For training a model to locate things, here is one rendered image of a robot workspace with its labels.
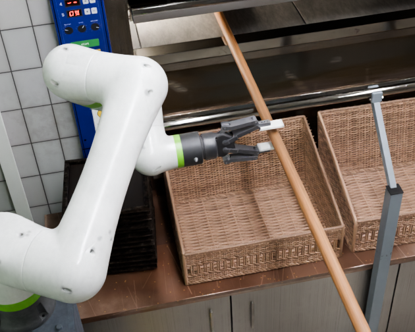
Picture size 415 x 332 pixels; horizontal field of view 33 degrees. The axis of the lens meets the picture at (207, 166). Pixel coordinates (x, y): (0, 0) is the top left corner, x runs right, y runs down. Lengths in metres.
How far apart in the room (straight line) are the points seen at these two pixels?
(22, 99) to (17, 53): 0.18
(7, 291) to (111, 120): 0.40
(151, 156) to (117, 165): 0.48
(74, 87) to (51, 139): 1.02
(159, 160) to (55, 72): 0.48
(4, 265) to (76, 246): 0.15
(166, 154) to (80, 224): 0.57
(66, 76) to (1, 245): 0.38
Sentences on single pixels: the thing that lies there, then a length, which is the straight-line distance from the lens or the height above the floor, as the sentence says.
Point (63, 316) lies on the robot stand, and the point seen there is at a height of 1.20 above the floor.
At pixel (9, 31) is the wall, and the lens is 2.29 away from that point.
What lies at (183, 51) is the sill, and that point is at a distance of 2.37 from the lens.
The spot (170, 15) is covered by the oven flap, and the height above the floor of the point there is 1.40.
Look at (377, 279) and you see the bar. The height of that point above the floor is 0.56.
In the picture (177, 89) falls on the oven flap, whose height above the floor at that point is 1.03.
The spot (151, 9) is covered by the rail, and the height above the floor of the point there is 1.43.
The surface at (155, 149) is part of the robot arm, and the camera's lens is 1.87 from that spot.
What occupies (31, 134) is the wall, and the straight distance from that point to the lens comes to 2.51.
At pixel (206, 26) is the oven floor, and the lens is 2.50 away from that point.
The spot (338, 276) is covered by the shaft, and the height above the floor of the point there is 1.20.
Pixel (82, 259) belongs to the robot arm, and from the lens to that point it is 1.34.
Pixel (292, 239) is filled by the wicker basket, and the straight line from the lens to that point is 2.33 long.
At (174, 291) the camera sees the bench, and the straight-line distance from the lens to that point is 2.37.
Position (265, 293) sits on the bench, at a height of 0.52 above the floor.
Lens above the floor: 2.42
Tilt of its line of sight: 41 degrees down
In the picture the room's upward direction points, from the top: 4 degrees counter-clockwise
